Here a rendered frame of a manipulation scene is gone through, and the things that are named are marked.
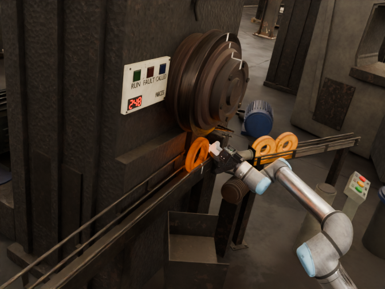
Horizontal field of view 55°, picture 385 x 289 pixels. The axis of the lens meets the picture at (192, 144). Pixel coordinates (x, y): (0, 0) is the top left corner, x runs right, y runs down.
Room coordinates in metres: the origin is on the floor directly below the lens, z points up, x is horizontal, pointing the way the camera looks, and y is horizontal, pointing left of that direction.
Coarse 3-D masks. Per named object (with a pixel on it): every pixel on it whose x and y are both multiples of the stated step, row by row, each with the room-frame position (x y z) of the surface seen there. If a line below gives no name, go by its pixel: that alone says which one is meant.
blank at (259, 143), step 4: (264, 136) 1.92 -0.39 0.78; (268, 136) 1.93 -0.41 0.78; (256, 140) 1.90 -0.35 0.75; (260, 140) 1.89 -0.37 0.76; (264, 140) 1.90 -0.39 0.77; (268, 140) 1.91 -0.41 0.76; (272, 140) 1.92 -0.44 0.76; (256, 144) 1.88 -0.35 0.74; (260, 144) 1.89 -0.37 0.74; (264, 144) 1.90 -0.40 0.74; (268, 144) 1.91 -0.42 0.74; (272, 144) 1.93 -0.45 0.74; (256, 148) 1.88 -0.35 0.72; (260, 148) 1.89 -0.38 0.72; (268, 148) 1.94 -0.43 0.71; (272, 148) 1.93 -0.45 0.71; (256, 152) 1.88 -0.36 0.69; (264, 152) 1.94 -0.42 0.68; (268, 152) 1.92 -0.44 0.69; (272, 152) 1.94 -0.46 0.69; (256, 156) 1.88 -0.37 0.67; (268, 156) 1.93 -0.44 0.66; (264, 160) 1.92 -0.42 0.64
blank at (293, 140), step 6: (288, 132) 2.00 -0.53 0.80; (282, 138) 1.96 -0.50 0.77; (288, 138) 1.98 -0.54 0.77; (294, 138) 2.00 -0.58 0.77; (276, 144) 1.95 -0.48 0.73; (282, 144) 1.96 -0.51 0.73; (288, 144) 2.02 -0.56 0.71; (294, 144) 2.01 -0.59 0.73; (276, 150) 1.95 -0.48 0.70; (282, 150) 1.97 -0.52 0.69
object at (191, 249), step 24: (168, 216) 1.14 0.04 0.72; (192, 216) 1.19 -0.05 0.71; (216, 216) 1.20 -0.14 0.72; (168, 240) 1.01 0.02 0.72; (192, 240) 1.16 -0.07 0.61; (168, 264) 0.92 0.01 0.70; (192, 264) 0.93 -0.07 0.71; (216, 264) 0.94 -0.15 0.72; (168, 288) 0.92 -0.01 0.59; (192, 288) 0.93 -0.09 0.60; (216, 288) 0.94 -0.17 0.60
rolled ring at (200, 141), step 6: (198, 138) 1.61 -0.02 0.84; (204, 138) 1.63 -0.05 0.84; (192, 144) 1.57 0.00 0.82; (198, 144) 1.57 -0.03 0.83; (204, 144) 1.63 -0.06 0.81; (192, 150) 1.55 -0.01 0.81; (204, 150) 1.67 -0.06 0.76; (192, 156) 1.53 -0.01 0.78; (204, 156) 1.66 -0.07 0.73; (186, 162) 1.54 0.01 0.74; (192, 162) 1.54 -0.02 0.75; (198, 162) 1.64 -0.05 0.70; (186, 168) 1.55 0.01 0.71; (192, 168) 1.55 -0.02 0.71
